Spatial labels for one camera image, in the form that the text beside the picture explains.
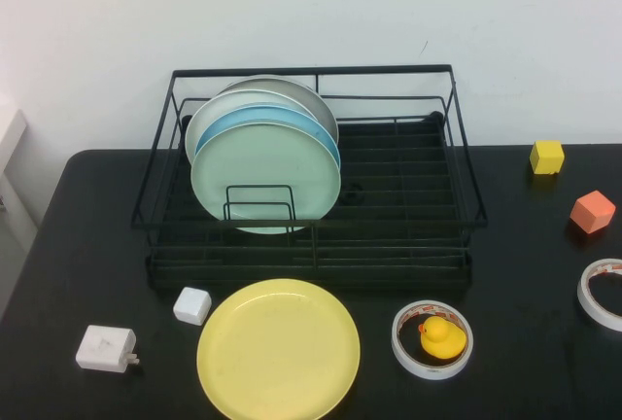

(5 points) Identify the white cube block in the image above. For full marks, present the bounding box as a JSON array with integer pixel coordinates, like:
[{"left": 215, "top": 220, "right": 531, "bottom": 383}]
[{"left": 172, "top": 286, "right": 213, "bottom": 327}]

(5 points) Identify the yellow plate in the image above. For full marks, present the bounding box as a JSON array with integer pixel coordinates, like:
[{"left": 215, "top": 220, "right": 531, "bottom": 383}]
[{"left": 196, "top": 277, "right": 362, "bottom": 420}]

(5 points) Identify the white side furniture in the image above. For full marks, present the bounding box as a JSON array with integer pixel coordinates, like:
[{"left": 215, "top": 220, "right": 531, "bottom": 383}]
[{"left": 0, "top": 107, "right": 44, "bottom": 324}]

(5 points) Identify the light green plate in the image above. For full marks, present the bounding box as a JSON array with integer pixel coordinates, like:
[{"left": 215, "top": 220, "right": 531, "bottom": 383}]
[{"left": 190, "top": 120, "right": 343, "bottom": 236}]

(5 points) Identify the off-white plate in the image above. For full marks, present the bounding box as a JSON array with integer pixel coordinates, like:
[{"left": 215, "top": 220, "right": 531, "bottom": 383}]
[{"left": 184, "top": 88, "right": 322, "bottom": 163}]

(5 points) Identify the white tape roll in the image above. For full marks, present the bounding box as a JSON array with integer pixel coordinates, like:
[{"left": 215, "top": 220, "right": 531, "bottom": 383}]
[
  {"left": 391, "top": 299, "right": 474, "bottom": 381},
  {"left": 576, "top": 258, "right": 622, "bottom": 333}
]

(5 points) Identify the light blue plate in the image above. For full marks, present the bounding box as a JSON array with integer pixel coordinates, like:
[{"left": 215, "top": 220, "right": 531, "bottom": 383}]
[{"left": 194, "top": 104, "right": 341, "bottom": 173}]

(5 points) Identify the white power adapter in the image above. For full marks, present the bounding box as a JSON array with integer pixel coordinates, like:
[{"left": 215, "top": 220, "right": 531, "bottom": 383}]
[{"left": 75, "top": 325, "right": 143, "bottom": 372}]

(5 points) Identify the orange cube block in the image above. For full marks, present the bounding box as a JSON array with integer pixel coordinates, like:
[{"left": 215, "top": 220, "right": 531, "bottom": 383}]
[{"left": 569, "top": 190, "right": 617, "bottom": 235}]

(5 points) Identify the yellow cube block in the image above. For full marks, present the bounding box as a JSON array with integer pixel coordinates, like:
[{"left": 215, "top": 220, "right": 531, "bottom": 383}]
[{"left": 529, "top": 140, "right": 566, "bottom": 177}]

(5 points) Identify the yellow rubber duck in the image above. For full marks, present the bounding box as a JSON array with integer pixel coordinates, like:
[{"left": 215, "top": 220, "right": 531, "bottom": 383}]
[{"left": 418, "top": 316, "right": 463, "bottom": 360}]

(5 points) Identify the grey plate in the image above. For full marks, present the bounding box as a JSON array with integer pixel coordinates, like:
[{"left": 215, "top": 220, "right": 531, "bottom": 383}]
[{"left": 221, "top": 74, "right": 340, "bottom": 142}]

